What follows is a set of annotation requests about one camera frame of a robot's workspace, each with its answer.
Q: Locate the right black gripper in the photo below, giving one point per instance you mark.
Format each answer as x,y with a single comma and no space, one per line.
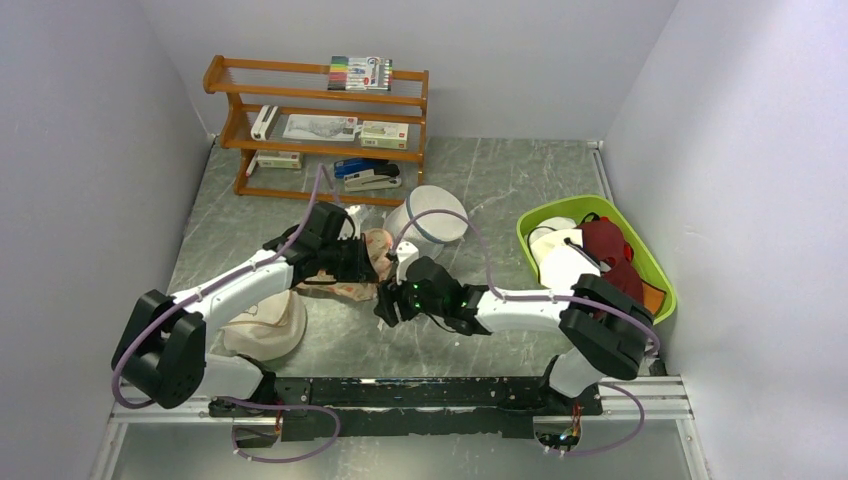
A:
389,293

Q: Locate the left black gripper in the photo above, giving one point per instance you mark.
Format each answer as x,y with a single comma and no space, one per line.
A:
361,270

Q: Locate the floral mesh laundry bag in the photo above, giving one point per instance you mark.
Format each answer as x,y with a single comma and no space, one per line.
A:
351,268

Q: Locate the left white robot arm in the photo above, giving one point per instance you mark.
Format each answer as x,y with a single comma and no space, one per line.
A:
163,354

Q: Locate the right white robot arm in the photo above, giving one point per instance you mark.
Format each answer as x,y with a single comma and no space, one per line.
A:
610,333

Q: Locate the round white mesh bag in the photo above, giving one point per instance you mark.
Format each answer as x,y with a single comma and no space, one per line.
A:
431,233

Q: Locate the white bra in basket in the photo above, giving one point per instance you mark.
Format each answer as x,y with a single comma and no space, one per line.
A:
556,248

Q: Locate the dark red bra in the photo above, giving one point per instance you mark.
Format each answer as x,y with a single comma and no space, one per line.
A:
605,241

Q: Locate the blue stapler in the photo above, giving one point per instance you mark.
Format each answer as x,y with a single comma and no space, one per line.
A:
349,166

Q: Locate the grey black stapler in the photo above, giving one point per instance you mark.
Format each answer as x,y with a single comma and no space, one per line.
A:
380,177

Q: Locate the small white box lower shelf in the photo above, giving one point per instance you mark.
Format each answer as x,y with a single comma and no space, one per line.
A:
274,159

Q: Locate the wooden shelf rack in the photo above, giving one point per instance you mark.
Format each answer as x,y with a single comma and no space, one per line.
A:
287,117

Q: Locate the green white box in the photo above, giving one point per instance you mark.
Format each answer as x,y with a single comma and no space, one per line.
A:
384,135

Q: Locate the clear plastic packet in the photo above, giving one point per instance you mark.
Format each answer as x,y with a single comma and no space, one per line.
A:
320,128

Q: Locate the white black tool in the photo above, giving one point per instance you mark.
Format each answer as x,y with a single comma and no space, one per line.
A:
264,123

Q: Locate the green plastic basket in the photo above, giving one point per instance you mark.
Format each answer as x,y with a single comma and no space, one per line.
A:
659,295

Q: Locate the colour marker pen pack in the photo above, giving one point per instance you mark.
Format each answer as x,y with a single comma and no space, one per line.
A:
360,74

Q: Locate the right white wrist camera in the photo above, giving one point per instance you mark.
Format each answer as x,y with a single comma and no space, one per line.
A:
406,253

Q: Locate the aluminium frame rail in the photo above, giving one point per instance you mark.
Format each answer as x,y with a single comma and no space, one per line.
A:
654,398

